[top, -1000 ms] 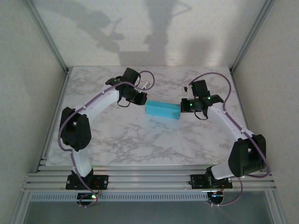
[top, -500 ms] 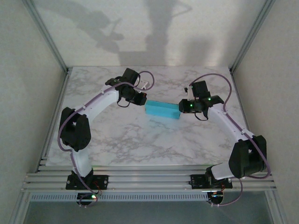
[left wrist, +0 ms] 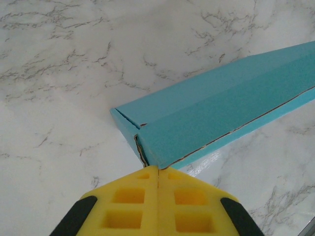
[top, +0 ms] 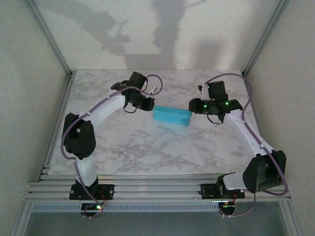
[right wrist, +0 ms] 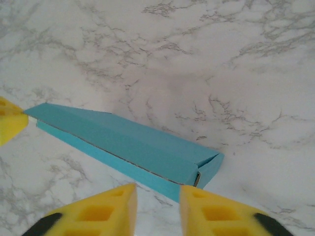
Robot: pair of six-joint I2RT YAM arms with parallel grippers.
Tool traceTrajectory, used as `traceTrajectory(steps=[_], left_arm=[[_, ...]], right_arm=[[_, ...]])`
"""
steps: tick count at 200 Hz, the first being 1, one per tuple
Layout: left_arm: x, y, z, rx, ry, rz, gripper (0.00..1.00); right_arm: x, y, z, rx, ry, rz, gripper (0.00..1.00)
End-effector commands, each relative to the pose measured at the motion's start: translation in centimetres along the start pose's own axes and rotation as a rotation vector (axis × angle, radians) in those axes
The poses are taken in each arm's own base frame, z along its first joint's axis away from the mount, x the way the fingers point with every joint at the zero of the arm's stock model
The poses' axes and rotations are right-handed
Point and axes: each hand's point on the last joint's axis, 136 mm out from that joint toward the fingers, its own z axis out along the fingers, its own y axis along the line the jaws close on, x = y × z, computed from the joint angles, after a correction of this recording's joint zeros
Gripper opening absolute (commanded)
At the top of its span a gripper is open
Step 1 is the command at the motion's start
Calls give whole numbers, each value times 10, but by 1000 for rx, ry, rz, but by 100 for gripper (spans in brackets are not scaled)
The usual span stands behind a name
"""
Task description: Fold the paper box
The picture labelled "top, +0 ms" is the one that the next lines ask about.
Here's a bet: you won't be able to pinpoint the white teal paper box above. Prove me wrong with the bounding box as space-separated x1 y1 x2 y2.
152 105 192 127

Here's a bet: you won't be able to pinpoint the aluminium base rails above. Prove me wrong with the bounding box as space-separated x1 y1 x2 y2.
22 172 292 203

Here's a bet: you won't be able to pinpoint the black controller board green light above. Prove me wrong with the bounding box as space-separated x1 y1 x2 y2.
219 201 237 218
81 203 104 219

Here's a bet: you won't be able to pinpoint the thin black left gripper cable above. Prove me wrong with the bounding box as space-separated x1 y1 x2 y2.
123 104 139 114

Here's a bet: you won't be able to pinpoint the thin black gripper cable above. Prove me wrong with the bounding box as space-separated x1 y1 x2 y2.
123 104 139 114
206 114 222 125

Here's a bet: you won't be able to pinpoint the thin black right gripper cable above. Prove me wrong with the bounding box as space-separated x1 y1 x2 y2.
206 114 222 125

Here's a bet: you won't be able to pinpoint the aluminium side rail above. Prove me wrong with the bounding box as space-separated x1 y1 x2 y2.
242 72 278 181
36 72 76 182

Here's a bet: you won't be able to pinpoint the aluminium frame post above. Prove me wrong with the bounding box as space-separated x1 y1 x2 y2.
241 0 291 78
22 0 74 79

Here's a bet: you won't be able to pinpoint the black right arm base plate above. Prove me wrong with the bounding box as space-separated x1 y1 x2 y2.
200 183 246 200

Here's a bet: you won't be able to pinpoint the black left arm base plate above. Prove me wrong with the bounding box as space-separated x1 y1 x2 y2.
69 183 116 200

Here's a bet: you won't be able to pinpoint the grey slotted cable duct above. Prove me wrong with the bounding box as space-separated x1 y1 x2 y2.
31 202 220 213

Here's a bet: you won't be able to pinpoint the aluminium frame leg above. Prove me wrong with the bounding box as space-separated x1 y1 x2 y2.
279 200 305 236
9 200 34 236

